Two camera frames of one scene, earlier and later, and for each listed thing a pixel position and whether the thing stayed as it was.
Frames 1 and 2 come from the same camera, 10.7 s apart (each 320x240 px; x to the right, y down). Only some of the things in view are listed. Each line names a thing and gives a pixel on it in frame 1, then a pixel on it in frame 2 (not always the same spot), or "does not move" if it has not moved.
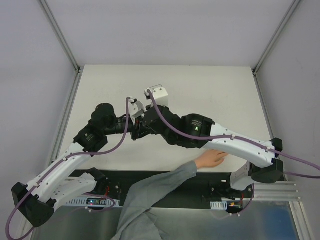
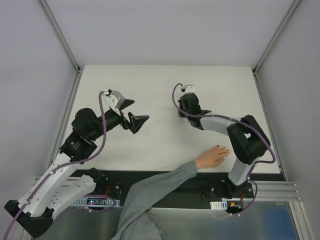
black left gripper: x=134 y=130 → x=124 y=120
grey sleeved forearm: x=139 y=222 does not move
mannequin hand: x=209 y=158 does not move
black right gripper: x=146 y=120 → x=188 y=100
